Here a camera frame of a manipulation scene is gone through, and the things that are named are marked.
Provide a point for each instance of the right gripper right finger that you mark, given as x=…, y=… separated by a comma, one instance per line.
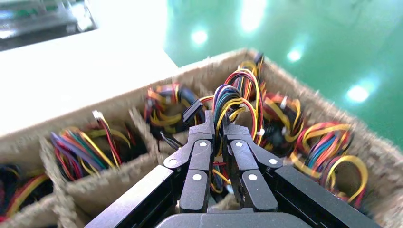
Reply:
x=248, y=176

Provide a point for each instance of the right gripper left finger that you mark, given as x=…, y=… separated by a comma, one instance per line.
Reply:
x=196, y=176

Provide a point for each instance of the brown cardboard divider box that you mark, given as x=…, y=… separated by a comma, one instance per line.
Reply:
x=104, y=185

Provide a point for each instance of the grey metal equipment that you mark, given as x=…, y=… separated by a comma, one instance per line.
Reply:
x=31, y=22

